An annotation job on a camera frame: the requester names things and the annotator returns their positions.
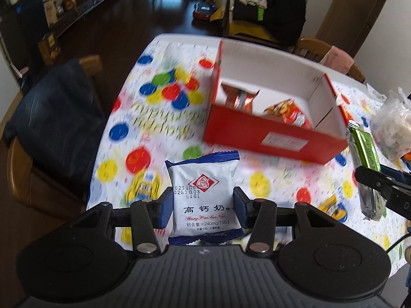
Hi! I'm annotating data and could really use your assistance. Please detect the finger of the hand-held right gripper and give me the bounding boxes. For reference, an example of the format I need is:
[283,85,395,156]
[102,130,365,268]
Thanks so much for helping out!
[355,166,411,212]
[380,166,411,183]

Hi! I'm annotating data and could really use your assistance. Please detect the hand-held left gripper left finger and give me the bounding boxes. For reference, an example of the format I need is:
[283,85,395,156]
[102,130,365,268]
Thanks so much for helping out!
[85,187,174,252]

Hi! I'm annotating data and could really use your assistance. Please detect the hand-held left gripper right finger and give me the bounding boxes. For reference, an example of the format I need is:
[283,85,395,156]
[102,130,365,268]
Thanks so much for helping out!
[233,187,322,252]

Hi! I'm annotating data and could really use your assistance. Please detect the white biscuit packet blue edges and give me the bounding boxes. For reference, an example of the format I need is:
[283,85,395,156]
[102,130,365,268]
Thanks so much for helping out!
[165,151,245,246]

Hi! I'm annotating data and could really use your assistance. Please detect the green snack bar packet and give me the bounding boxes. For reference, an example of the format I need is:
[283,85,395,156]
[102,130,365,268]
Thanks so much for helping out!
[347,120,387,221]

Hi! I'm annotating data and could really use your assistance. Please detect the red cardboard box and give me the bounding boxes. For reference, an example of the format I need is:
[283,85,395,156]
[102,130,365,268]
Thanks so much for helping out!
[202,38,349,164]

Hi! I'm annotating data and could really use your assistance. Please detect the clear plastic bag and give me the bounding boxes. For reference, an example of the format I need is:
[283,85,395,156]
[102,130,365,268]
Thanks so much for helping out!
[371,86,411,161]

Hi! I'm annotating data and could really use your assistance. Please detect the balloon print tablecloth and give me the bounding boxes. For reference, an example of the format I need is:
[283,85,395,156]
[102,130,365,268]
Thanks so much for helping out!
[87,34,411,273]

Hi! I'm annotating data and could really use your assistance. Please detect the small printed paper packet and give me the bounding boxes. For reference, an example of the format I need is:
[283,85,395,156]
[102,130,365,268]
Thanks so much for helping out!
[366,83,387,103]

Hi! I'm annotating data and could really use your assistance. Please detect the orange snack packet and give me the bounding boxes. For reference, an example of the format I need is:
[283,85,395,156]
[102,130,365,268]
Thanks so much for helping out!
[264,99,313,129]

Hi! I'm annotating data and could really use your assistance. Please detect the brown foil snack packet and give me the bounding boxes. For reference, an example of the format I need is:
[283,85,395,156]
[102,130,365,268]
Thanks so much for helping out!
[221,82,260,111]

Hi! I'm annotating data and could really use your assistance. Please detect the pink cloth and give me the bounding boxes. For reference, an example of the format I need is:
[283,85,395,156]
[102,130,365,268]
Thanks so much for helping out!
[321,45,354,74]

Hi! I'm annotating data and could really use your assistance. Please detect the dark jacket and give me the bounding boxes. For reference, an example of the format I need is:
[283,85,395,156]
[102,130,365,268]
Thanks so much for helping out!
[3,58,108,193]

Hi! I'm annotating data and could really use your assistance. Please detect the wooden chair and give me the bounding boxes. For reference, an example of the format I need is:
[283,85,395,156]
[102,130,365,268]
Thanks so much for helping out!
[294,37,366,83]
[6,54,106,219]

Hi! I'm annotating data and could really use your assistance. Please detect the wooden door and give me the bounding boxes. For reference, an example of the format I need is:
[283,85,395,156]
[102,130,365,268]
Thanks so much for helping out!
[316,0,395,58]

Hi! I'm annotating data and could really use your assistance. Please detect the wooden armchair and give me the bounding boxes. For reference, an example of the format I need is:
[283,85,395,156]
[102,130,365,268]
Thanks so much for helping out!
[223,0,307,47]

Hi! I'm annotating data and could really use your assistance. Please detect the yellow seat cushion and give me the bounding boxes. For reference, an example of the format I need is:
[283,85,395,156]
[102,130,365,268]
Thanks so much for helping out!
[231,21,270,37]

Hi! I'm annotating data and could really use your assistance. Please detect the brown cardboard carton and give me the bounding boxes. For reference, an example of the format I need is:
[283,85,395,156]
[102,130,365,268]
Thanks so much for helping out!
[38,32,61,66]

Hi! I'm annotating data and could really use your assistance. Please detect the blue red toy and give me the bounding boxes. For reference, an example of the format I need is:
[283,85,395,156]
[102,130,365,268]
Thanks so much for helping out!
[193,3,216,21]

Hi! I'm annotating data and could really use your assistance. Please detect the black clothing pile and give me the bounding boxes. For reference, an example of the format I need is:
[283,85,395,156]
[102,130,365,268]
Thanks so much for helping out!
[233,0,306,44]

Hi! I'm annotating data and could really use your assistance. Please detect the black cable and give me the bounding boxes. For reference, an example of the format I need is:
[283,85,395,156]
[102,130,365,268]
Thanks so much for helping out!
[384,233,411,253]

